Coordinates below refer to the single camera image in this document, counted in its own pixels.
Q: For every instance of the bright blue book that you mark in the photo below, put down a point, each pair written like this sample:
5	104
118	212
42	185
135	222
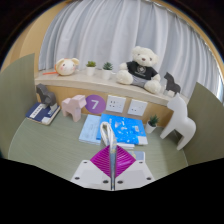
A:
128	128

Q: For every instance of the pink horse figurine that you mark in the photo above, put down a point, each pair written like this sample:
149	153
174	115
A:
75	106

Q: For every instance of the light blue booklet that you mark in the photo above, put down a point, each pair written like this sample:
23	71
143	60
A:
90	130

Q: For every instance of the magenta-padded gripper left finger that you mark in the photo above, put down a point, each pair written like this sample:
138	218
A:
98	166

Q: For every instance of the blue towel with yellow print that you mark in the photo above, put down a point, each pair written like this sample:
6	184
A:
113	156

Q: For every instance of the small black horse figurine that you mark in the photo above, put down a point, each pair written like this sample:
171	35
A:
171	85

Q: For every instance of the beige window sill ledge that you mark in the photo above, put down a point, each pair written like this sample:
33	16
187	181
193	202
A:
83	81

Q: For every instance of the purple round number sign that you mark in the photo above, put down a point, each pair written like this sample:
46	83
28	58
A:
95	104

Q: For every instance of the navy blue book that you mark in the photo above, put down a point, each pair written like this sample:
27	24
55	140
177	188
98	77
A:
40	115

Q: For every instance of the white wall socket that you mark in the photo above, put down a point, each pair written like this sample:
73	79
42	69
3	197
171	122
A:
115	104
137	107

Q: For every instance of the green partition panel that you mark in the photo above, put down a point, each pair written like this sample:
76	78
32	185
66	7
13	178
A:
206	130
15	110

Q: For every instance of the grey horse figurine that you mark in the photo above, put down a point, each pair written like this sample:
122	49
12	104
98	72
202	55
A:
46	96

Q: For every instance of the white pleated curtain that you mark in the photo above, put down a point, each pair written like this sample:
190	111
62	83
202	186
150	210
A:
110	30

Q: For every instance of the white teddy bear, dark shirt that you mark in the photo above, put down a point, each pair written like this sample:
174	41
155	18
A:
141	70

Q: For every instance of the large white horse figurine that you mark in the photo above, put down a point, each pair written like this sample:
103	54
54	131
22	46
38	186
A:
181	121

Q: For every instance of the round cream plush toy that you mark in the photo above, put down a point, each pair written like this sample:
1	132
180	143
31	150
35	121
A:
66	66

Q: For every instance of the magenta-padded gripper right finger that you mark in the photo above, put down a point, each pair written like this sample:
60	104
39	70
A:
126	166

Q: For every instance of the small potted plant, white pot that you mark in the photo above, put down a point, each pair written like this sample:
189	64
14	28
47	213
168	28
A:
90	70
106	73
151	126

